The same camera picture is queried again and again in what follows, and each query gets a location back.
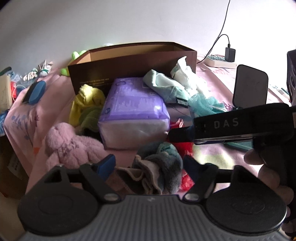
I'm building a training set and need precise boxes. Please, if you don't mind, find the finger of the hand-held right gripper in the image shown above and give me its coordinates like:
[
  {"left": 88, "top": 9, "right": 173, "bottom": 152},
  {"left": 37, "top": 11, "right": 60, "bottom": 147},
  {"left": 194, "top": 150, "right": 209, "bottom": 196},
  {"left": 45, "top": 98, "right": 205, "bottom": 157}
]
[{"left": 168, "top": 126, "right": 195, "bottom": 143}]

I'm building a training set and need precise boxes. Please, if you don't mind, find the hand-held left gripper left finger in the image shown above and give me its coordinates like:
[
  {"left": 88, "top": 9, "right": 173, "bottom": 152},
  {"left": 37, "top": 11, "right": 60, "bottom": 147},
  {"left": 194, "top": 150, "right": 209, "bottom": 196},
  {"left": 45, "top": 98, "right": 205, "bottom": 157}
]
[{"left": 45, "top": 154, "right": 121, "bottom": 204}]

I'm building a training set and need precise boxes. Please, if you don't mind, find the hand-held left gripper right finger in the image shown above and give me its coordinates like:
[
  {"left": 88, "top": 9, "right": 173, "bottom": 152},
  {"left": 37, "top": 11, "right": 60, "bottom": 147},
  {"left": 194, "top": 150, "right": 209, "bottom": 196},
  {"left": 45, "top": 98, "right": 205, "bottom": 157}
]
[{"left": 183, "top": 155, "right": 256, "bottom": 204}]

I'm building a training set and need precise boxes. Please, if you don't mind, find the blue-grey fleece cloth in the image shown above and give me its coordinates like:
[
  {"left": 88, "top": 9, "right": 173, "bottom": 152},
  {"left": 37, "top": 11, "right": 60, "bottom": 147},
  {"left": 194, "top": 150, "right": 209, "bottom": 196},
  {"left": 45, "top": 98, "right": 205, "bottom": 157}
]
[{"left": 136, "top": 142, "right": 184, "bottom": 194}]

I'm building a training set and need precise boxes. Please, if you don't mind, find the teal drawstring bag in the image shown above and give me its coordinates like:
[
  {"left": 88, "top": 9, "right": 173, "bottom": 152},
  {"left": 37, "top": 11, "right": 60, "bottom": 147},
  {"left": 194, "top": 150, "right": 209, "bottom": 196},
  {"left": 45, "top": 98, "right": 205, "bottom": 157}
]
[{"left": 188, "top": 93, "right": 228, "bottom": 116}]

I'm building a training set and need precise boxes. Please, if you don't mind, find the beige grey cloth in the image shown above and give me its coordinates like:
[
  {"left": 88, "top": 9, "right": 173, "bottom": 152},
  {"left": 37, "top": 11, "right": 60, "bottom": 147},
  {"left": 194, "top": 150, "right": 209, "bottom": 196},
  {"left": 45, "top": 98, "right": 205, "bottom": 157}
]
[{"left": 111, "top": 156, "right": 163, "bottom": 195}]

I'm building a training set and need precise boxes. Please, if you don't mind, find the pink plush rabbit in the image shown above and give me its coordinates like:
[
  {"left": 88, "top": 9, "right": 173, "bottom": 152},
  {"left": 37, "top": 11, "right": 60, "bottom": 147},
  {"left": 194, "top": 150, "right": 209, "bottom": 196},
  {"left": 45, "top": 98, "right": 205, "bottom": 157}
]
[{"left": 45, "top": 122, "right": 109, "bottom": 172}]

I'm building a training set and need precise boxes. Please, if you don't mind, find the mint green cloth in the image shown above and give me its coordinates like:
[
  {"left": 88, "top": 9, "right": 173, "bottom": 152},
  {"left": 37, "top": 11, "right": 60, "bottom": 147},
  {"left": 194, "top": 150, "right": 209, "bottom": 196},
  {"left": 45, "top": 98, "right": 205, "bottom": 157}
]
[{"left": 143, "top": 70, "right": 192, "bottom": 103}]

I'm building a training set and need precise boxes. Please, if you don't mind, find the purple tissue pack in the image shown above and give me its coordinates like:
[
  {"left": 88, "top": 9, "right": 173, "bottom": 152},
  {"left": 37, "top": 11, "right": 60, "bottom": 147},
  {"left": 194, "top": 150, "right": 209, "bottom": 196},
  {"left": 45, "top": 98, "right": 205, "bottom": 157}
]
[{"left": 97, "top": 77, "right": 171, "bottom": 150}]

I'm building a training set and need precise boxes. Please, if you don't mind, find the white cloth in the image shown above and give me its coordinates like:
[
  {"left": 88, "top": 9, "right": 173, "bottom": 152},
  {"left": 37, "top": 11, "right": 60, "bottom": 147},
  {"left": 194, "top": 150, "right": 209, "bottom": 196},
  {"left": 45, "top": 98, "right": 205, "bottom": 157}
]
[{"left": 170, "top": 56, "right": 208, "bottom": 93}]

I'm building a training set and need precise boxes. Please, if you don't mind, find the yellow soft cloth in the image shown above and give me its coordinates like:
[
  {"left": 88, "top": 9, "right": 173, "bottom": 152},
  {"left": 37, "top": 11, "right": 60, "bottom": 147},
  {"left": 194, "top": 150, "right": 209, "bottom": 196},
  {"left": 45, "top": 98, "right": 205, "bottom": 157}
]
[{"left": 69, "top": 84, "right": 106, "bottom": 127}]

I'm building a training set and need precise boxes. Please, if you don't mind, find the brown cardboard box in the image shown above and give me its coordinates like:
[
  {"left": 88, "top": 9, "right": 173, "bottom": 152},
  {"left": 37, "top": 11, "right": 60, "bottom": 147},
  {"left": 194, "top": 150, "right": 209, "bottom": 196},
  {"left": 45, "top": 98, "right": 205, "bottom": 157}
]
[{"left": 67, "top": 42, "right": 197, "bottom": 96}]

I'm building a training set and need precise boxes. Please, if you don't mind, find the person's right hand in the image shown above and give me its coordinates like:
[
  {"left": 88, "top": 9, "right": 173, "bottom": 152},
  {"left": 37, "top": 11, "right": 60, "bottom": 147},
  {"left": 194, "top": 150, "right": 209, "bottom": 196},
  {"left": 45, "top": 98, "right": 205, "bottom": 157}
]
[{"left": 244, "top": 148, "right": 295, "bottom": 209}]

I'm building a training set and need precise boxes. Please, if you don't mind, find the red plastic bag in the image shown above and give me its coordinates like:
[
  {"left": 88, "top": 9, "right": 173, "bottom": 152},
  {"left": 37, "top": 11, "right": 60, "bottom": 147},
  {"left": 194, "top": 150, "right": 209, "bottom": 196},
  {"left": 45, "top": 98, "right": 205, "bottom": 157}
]
[{"left": 170, "top": 118, "right": 195, "bottom": 191}]

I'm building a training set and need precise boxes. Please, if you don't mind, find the teal flat book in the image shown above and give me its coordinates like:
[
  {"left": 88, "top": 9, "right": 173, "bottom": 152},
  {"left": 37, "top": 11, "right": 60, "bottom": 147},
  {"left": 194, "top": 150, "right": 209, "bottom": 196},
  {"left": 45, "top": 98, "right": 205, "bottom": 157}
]
[{"left": 223, "top": 140, "right": 253, "bottom": 152}]

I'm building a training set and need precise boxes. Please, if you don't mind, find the white power strip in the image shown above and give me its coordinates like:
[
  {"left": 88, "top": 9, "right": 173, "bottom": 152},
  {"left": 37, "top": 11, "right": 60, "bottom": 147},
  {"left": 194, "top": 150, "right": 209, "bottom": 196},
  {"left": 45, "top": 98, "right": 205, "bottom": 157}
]
[{"left": 205, "top": 55, "right": 237, "bottom": 69}]

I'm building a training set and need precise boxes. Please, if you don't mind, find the black charger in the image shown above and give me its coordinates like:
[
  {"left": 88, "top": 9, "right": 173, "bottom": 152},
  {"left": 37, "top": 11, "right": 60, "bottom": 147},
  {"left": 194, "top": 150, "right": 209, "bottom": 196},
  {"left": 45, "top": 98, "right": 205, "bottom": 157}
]
[{"left": 225, "top": 47, "right": 236, "bottom": 62}]

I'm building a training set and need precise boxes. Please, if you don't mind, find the pink bedsheet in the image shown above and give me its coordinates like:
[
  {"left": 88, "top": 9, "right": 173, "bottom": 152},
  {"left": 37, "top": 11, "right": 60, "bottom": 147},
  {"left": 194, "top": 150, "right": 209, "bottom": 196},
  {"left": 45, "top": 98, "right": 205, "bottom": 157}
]
[{"left": 3, "top": 53, "right": 296, "bottom": 241}]

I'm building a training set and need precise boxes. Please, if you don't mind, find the brown cardboard carton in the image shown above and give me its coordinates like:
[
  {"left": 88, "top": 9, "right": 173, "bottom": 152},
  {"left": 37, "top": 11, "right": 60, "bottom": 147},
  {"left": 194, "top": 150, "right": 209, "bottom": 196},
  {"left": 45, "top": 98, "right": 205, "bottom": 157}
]
[{"left": 0, "top": 134, "right": 30, "bottom": 200}]

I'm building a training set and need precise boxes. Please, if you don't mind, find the blue glasses case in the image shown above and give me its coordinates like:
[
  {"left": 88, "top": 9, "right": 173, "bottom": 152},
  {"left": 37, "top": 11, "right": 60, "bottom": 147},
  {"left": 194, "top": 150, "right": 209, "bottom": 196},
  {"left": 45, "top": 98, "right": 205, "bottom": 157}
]
[{"left": 28, "top": 80, "right": 46, "bottom": 103}]

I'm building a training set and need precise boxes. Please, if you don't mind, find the black phone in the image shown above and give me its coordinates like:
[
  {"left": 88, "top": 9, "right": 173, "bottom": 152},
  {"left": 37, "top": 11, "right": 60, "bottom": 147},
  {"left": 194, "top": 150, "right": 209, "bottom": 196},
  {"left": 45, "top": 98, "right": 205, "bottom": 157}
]
[{"left": 22, "top": 83, "right": 37, "bottom": 104}]

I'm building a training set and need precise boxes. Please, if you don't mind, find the blue patterned cloth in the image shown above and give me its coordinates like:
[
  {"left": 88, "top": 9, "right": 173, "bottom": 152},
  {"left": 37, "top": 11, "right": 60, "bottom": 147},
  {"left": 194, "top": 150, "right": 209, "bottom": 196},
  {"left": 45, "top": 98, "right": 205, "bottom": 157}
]
[{"left": 0, "top": 109, "right": 11, "bottom": 137}]

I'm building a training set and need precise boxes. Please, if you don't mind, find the lime green plush toy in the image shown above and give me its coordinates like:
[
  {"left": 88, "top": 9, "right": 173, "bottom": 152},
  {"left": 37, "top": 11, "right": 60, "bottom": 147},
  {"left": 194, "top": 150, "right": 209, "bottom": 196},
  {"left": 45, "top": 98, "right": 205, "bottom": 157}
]
[{"left": 60, "top": 50, "right": 87, "bottom": 77}]

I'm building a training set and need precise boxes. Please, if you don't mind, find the tan cardboard box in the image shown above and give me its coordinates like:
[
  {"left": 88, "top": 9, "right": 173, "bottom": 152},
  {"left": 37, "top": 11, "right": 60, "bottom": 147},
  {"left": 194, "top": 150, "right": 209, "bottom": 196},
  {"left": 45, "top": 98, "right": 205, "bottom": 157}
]
[{"left": 0, "top": 75, "right": 12, "bottom": 111}]

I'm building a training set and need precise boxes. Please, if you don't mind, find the clear blue printed bag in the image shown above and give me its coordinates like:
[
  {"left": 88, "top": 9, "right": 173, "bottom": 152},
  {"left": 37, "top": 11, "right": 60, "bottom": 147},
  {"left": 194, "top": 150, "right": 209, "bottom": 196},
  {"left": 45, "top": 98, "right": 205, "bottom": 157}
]
[{"left": 7, "top": 71, "right": 23, "bottom": 86}]

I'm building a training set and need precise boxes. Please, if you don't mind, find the black charger cable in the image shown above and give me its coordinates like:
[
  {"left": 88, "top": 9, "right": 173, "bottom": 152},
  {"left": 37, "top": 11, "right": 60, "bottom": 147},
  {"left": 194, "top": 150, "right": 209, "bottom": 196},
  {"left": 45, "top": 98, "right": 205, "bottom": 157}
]
[{"left": 211, "top": 34, "right": 231, "bottom": 49}]

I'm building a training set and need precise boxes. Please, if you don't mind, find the grey power cable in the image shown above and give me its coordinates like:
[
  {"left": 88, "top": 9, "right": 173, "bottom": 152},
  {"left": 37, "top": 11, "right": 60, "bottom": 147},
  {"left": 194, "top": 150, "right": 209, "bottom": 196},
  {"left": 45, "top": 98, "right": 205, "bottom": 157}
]
[{"left": 196, "top": 0, "right": 232, "bottom": 64}]

